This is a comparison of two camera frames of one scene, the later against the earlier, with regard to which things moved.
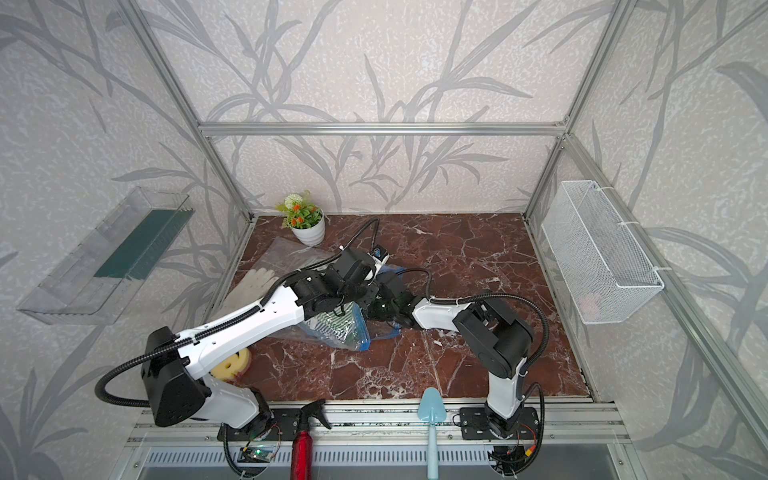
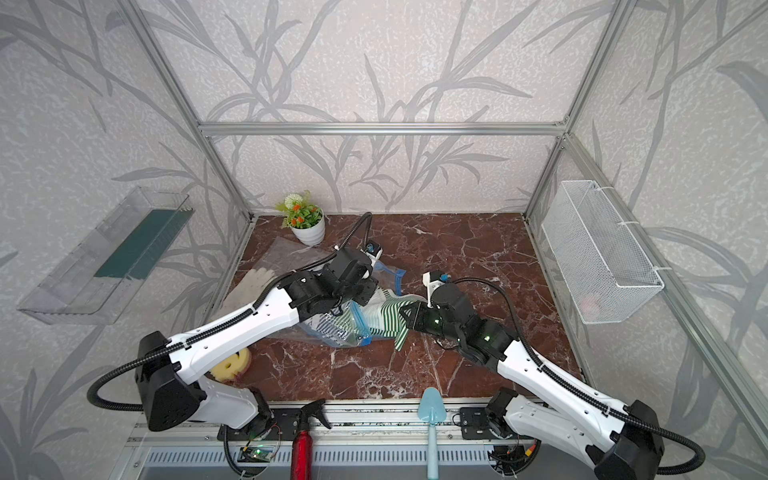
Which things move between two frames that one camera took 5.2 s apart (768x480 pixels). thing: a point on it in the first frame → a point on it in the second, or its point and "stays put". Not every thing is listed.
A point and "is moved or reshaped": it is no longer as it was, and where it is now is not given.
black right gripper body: x=382 y=312 → x=436 y=329
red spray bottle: x=302 y=445 stays put
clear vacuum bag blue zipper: x=350 y=327 is moved or reshaped
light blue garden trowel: x=432 y=411 stays put
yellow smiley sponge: x=233 y=367 stays put
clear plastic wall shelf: x=100 y=279 stays put
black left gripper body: x=363 y=294 stays put
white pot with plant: x=306 y=221 stays put
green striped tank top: x=344 y=327 is moved or reshaped
